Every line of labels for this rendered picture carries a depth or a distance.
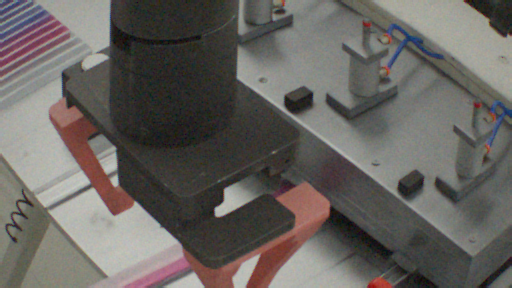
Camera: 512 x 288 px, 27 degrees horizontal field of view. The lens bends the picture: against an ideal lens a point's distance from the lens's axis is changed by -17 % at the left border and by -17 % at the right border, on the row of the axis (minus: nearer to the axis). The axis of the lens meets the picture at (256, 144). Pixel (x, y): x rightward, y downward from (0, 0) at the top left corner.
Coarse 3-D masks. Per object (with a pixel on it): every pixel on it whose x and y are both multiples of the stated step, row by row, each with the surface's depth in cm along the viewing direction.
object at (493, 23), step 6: (504, 0) 72; (510, 0) 72; (498, 6) 72; (504, 6) 72; (510, 6) 72; (498, 12) 72; (504, 12) 72; (510, 12) 72; (492, 18) 72; (498, 18) 72; (504, 18) 72; (510, 18) 72; (492, 24) 72; (498, 24) 72; (504, 24) 72; (510, 24) 72; (498, 30) 72; (504, 30) 72; (504, 36) 72
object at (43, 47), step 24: (0, 0) 104; (24, 0) 104; (0, 24) 100; (24, 24) 100; (48, 24) 100; (0, 48) 97; (24, 48) 97; (48, 48) 97; (72, 48) 97; (0, 72) 94; (24, 72) 94; (48, 72) 94; (0, 96) 91; (24, 96) 93
